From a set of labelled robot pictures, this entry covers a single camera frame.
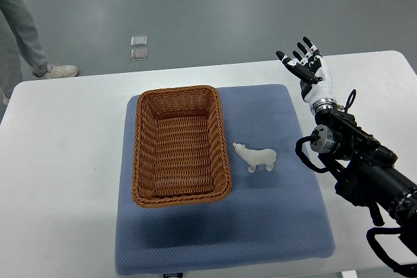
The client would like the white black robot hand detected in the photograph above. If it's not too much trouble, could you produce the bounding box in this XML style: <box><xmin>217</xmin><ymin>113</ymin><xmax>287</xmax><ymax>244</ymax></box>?
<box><xmin>276</xmin><ymin>37</ymin><xmax>338</xmax><ymax>115</ymax></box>

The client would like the white bear figurine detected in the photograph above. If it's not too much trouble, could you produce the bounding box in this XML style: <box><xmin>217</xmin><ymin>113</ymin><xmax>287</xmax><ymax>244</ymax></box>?
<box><xmin>233</xmin><ymin>143</ymin><xmax>278</xmax><ymax>173</ymax></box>

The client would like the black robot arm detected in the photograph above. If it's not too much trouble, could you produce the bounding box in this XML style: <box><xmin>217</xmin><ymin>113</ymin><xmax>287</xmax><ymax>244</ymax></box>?
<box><xmin>295</xmin><ymin>109</ymin><xmax>416</xmax><ymax>277</ymax></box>

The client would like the brown wicker basket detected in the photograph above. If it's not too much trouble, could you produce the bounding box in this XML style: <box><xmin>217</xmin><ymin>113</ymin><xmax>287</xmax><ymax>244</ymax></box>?
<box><xmin>132</xmin><ymin>85</ymin><xmax>232</xmax><ymax>208</ymax></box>

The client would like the blue fabric mat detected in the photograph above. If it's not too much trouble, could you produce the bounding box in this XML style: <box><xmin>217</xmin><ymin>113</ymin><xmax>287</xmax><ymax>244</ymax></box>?
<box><xmin>115</xmin><ymin>84</ymin><xmax>335</xmax><ymax>275</ymax></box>

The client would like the upper floor socket plate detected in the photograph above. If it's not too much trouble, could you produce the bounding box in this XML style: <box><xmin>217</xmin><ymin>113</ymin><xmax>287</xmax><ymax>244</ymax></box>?
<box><xmin>130</xmin><ymin>35</ymin><xmax>148</xmax><ymax>47</ymax></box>

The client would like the floor socket plate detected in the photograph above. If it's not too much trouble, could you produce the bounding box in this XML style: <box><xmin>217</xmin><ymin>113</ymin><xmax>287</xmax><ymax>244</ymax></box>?
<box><xmin>130</xmin><ymin>48</ymin><xmax>148</xmax><ymax>61</ymax></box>
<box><xmin>130</xmin><ymin>35</ymin><xmax>148</xmax><ymax>47</ymax></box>

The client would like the lower floor socket plate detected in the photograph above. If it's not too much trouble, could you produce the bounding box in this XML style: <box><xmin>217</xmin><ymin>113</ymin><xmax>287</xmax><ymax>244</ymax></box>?
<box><xmin>130</xmin><ymin>48</ymin><xmax>148</xmax><ymax>61</ymax></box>

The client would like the white sneaker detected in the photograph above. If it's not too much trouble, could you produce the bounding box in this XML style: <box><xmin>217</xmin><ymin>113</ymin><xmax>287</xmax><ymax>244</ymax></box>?
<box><xmin>33</xmin><ymin>64</ymin><xmax>79</xmax><ymax>79</ymax></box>

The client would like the person in grey trousers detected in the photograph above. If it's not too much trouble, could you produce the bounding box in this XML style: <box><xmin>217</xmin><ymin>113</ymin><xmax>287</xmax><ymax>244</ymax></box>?
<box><xmin>0</xmin><ymin>0</ymin><xmax>50</xmax><ymax>79</ymax></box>

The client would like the black looped cable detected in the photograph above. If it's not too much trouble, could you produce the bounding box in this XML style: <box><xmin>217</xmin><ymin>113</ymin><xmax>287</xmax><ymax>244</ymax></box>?
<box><xmin>341</xmin><ymin>89</ymin><xmax>357</xmax><ymax>113</ymax></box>

